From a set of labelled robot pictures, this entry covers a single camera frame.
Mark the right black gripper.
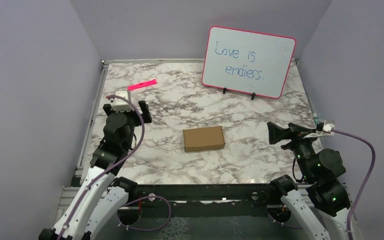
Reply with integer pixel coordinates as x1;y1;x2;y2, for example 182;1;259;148
268;120;320;180

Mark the brown cardboard box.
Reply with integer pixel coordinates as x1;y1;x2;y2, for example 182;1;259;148
182;126;226;153

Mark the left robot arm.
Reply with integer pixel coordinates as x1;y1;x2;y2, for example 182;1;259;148
38;100;152;240

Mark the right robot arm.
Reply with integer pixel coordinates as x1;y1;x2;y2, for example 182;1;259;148
267;122;351;240

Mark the pink marker pen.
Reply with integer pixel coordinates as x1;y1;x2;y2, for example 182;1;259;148
127;78;157;91

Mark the green white small bottle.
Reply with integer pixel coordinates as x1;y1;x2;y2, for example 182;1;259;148
313;113;320;125

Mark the pink framed whiteboard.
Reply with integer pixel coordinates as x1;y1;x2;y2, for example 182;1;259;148
201;26;297;99

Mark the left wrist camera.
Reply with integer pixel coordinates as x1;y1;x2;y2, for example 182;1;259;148
111;90;133;112

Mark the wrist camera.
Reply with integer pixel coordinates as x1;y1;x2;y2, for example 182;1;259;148
111;90;133;112
303;120;335;139

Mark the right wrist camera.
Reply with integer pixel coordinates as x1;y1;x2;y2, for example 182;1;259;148
303;120;335;139

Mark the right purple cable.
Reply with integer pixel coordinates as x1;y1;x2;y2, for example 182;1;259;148
267;129;377;240

